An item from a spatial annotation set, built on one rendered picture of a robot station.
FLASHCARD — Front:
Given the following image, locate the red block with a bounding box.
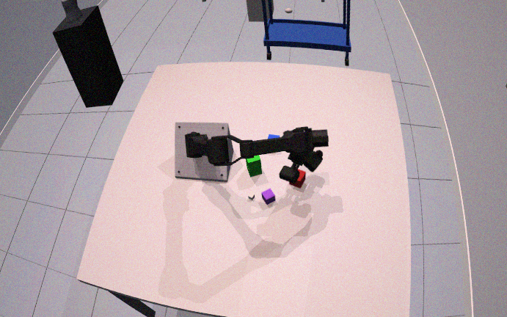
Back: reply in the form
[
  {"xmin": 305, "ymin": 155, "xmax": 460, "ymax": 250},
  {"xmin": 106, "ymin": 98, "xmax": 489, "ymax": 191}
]
[{"xmin": 289, "ymin": 170, "xmax": 306, "ymax": 188}]

